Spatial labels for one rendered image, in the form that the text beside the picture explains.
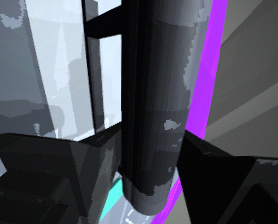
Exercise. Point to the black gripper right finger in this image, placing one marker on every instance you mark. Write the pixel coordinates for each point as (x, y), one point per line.
(214, 182)

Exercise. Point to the turquoise small trowel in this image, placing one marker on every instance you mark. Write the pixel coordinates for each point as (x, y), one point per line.
(114, 195)

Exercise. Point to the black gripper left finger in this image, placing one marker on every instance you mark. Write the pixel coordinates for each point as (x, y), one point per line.
(89, 164)

